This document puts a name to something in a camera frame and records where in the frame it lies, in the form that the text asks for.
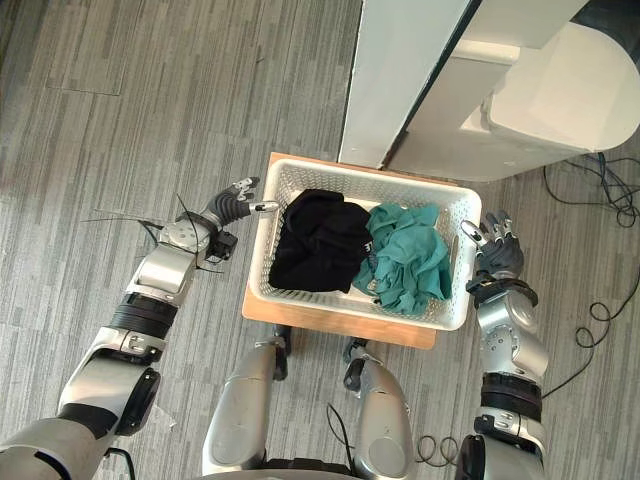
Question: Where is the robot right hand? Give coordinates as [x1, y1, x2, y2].
[459, 209, 526, 279]

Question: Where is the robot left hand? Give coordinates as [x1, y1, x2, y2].
[203, 175, 281, 227]

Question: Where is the white perforated laundry basket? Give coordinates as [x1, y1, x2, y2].
[247, 158, 483, 332]

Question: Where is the teal garment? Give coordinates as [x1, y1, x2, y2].
[351, 201, 454, 317]

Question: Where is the white washing machine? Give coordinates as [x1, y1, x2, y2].
[379, 0, 640, 184]

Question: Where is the black garment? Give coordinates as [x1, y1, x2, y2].
[268, 188, 374, 296]

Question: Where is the wooden stool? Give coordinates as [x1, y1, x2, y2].
[241, 151, 439, 351]

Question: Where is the silver robot right leg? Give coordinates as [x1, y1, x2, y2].
[341, 338, 414, 477]

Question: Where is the silver robot leg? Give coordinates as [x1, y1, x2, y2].
[201, 324, 295, 477]
[341, 338, 414, 477]

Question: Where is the silver robot left leg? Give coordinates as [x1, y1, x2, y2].
[201, 324, 295, 477]

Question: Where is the white upright panel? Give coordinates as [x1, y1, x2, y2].
[336, 0, 474, 169]

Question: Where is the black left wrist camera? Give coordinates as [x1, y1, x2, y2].
[205, 228, 239, 264]

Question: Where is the black floor cable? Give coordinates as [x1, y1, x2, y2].
[542, 151, 640, 227]
[541, 279, 640, 401]

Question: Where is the coiled black cable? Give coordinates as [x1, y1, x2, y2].
[416, 433, 462, 467]

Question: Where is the black robot body cable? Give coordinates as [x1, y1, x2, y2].
[326, 401, 357, 462]

